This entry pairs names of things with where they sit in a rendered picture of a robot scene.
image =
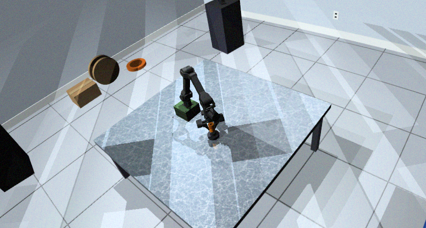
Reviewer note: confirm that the orange ridged knob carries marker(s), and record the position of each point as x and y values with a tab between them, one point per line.
211	126

